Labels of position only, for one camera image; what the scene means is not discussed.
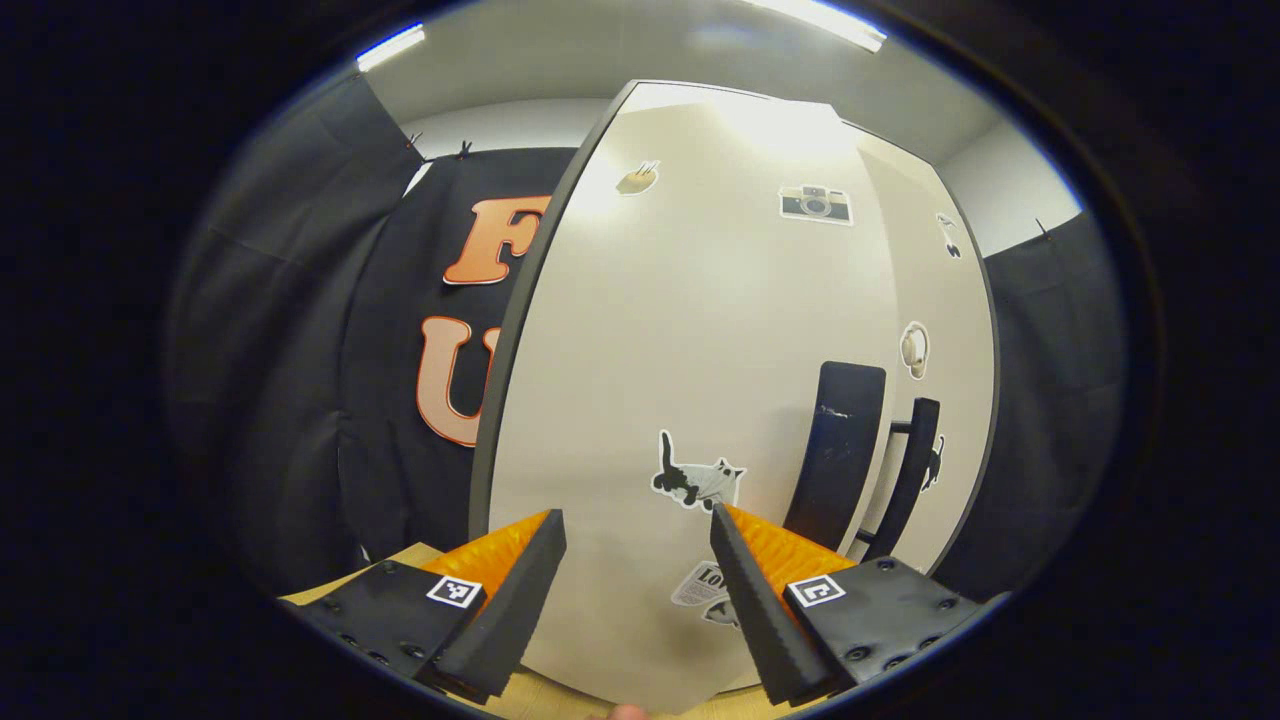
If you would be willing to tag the white shoe cabinet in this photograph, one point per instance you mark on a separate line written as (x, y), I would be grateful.
(480, 470)

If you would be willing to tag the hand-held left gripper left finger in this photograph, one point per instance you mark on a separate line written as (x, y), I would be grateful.
(520, 600)

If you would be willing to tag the white cabinet door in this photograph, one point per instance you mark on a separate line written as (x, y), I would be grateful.
(680, 330)
(950, 300)

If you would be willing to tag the ceiling light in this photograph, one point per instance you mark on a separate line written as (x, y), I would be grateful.
(390, 45)
(820, 20)

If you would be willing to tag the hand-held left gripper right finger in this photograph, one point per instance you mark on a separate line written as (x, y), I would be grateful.
(755, 610)

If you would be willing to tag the black backdrop cloth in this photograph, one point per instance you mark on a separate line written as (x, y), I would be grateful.
(400, 260)
(280, 350)
(1060, 400)

